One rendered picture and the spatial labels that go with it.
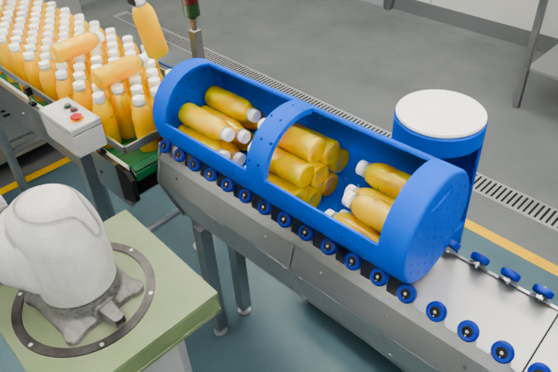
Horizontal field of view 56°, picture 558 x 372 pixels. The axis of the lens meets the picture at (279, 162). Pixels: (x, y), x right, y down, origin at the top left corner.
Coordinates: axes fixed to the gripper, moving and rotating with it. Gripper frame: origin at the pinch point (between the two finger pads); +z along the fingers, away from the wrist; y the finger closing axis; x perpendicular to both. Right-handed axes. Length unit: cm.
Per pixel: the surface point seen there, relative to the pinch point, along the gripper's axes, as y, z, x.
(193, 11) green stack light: 33, 35, 26
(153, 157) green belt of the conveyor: -17, 52, -6
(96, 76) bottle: -15.1, 29.4, 16.9
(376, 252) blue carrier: -13, 26, -94
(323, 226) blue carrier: -14, 28, -79
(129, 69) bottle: -4.9, 31.7, 14.0
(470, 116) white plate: 53, 44, -80
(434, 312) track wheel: -12, 36, -108
